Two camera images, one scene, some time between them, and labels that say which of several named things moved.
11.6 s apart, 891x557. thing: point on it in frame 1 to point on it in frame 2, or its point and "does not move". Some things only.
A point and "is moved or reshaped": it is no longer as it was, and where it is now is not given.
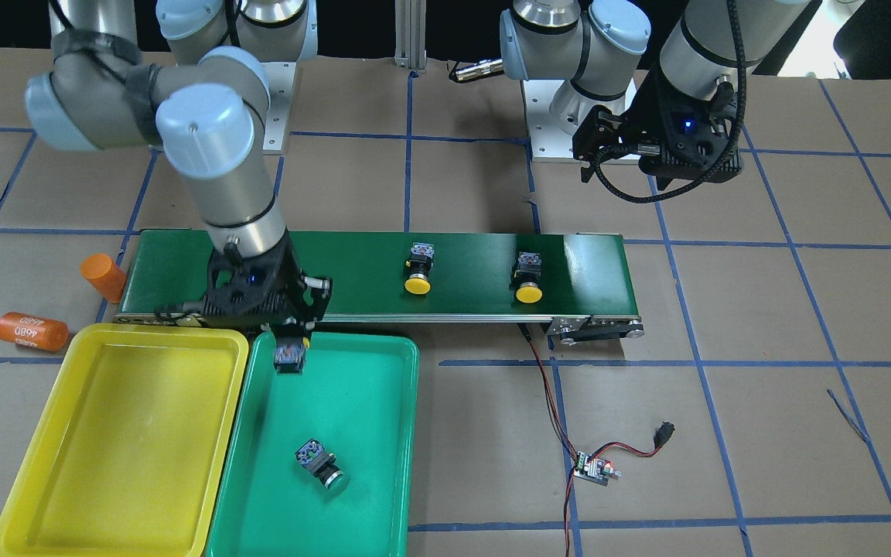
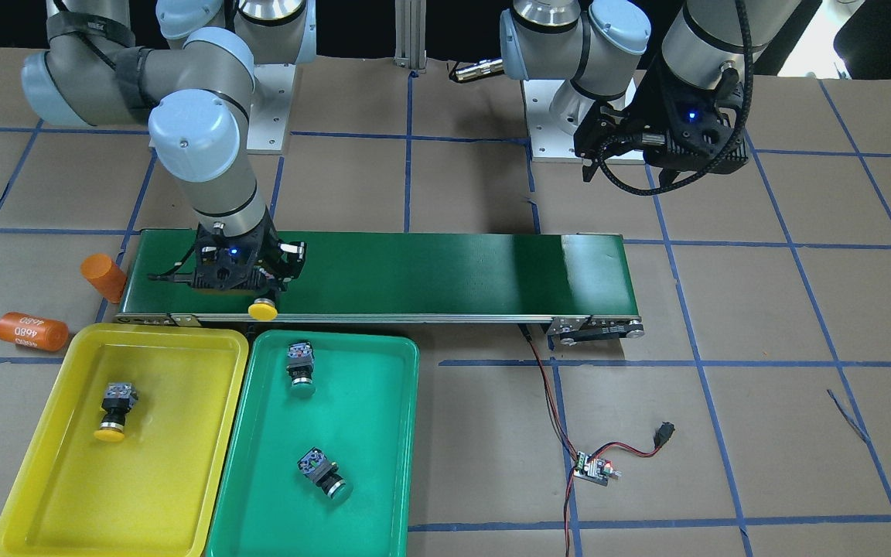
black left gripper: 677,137 does not move
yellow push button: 527,275 is moved or reshaped
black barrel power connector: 663,433 does not move
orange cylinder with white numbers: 44,333 does not move
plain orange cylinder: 104,275 does not move
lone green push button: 290,354 is moved or reshaped
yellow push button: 420,264 to 119,398
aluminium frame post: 410,34 does not move
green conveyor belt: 587,286 does not move
